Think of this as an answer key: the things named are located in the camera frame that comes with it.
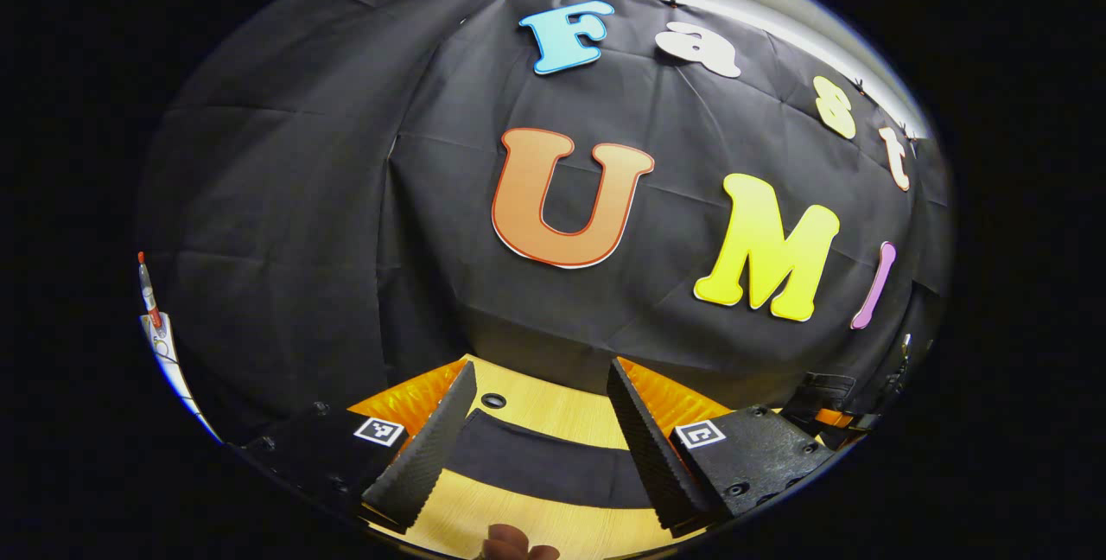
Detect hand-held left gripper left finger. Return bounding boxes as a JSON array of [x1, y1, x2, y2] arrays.
[[233, 357, 479, 535]]

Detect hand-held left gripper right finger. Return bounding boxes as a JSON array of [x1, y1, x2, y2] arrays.
[[605, 357, 837, 537]]

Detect black jeans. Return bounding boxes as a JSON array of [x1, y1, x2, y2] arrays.
[[445, 372, 865, 511]]

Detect black backdrop cloth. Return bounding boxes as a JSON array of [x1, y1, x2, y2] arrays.
[[138, 0, 956, 449]]

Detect red tipped white pen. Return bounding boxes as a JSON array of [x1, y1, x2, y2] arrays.
[[137, 251, 167, 329]]

